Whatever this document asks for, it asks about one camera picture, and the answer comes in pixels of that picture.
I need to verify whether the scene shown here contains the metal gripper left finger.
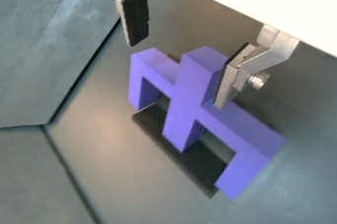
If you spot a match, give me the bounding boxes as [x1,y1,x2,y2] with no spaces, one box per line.
[114,0,149,46]

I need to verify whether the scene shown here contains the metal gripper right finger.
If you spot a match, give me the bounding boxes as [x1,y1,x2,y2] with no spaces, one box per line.
[213,25,298,110]

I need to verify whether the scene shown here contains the purple cross-shaped block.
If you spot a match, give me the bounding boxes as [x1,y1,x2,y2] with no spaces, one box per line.
[128,46,284,198]

